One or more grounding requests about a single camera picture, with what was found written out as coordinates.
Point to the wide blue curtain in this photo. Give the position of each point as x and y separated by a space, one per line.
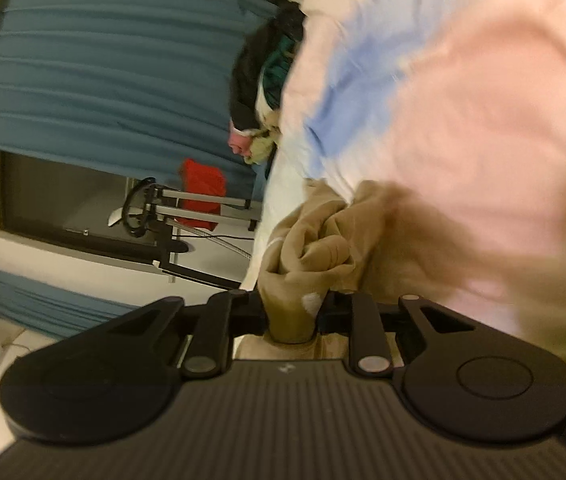
113 60

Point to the white black folding frame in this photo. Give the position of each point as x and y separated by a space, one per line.
188 272

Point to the tan printed t-shirt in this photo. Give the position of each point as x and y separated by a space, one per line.
313 240

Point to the narrow blue curtain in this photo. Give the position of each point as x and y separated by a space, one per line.
38 295

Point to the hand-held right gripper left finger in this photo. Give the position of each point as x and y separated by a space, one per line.
250 315

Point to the pale green garment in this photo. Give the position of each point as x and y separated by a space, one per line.
263 147

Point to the pink garment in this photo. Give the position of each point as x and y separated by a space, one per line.
238 140

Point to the red bucket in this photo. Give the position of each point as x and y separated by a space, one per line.
203 175

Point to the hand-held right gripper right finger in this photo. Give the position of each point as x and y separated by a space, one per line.
333 315

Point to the dark window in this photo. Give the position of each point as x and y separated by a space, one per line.
53 195

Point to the garment steamer stand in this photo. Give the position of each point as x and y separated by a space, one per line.
198 195

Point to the pastel bed blanket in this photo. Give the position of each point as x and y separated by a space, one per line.
488 85

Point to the black garment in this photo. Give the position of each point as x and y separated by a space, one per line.
248 75

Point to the white garment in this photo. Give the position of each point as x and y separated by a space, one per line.
263 110

